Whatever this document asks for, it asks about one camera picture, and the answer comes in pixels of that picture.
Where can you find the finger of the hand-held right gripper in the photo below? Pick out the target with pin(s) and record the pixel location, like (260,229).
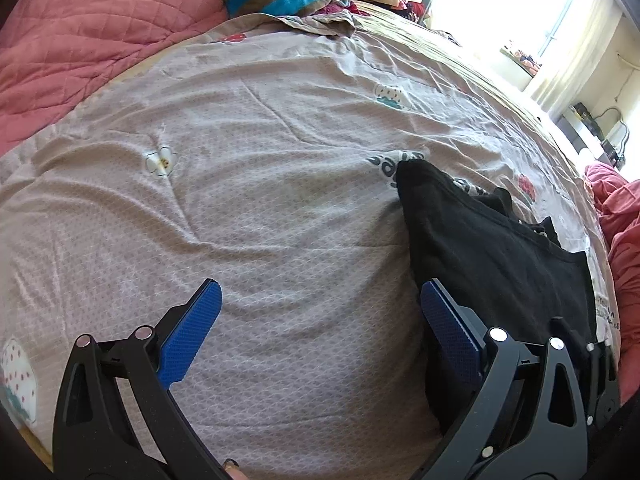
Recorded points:
(602,390)

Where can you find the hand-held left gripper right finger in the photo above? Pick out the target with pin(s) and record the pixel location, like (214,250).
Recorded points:
(450,335)

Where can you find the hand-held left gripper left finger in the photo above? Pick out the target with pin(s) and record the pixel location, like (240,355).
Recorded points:
(192,335)

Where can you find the black shirt with orange cuffs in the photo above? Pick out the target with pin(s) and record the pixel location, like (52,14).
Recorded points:
(490,260)

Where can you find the person's left hand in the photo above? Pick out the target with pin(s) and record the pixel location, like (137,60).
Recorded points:
(236,472)

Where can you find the printed beige bed sheet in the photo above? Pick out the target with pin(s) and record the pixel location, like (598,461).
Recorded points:
(250,210)

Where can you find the pink crumpled cloth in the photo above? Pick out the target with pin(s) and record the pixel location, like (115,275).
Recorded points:
(625,240)

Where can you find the white desk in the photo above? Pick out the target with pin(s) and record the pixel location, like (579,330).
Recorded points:
(582,137)

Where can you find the colourful windowsill ornament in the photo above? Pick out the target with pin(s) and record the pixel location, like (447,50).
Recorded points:
(525,60)

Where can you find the white window curtain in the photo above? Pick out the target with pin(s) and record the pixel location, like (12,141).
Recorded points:
(570,55)

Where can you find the pink quilted pillow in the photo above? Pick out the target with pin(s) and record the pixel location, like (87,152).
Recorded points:
(90,35)

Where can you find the maroon patterned cloth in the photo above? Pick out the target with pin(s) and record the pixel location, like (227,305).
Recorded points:
(345,10)

